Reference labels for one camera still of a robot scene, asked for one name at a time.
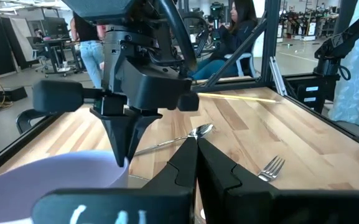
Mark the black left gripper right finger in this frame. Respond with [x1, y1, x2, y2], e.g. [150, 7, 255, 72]
[197, 138, 359, 224]

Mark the silver metal spoon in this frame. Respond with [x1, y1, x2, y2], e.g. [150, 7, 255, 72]
[133, 123, 215, 157]

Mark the silver metal fork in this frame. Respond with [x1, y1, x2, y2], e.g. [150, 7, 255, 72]
[257, 155, 286, 183]

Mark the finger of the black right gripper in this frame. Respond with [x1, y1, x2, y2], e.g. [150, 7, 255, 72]
[126, 107, 164, 161]
[89, 108, 137, 168]

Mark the black diagonal frame brace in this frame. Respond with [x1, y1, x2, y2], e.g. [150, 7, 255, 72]
[203, 17, 269, 88]

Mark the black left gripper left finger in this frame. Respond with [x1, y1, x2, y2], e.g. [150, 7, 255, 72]
[32, 138, 198, 224]

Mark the round grey placemat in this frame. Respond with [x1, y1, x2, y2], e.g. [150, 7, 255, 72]
[127, 174, 151, 189]

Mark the distant seated person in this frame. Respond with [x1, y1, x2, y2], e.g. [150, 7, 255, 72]
[34, 28, 52, 42]

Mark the white chair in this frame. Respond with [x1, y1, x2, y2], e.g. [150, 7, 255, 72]
[223, 52, 257, 78]

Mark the black workshop desk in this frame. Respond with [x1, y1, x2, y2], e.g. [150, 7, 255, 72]
[41, 37, 81, 78]

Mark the black right arm base block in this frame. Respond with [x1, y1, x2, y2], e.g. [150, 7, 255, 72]
[283, 73, 341, 114]

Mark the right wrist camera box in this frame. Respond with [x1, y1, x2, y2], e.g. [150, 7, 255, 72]
[62, 0, 137, 26]

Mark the thick black cable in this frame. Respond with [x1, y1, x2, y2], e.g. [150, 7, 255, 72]
[157, 0, 198, 73]

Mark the yellow chopstick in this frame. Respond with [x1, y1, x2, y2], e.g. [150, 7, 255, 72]
[197, 91, 279, 104]

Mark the silver aluminium brace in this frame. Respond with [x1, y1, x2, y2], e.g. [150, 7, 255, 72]
[268, 55, 288, 96]

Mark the black curved chair armrest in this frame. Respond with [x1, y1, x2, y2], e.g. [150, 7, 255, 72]
[15, 108, 57, 136]

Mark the lavender bowl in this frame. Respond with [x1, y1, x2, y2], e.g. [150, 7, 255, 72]
[0, 150, 131, 224]

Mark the black vertical frame post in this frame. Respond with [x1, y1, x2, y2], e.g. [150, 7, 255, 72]
[259, 0, 282, 84]

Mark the standing person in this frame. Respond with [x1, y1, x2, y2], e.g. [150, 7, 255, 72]
[69, 12, 109, 90]

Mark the black box on floor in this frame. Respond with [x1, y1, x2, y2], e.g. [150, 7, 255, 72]
[0, 86, 29, 103]

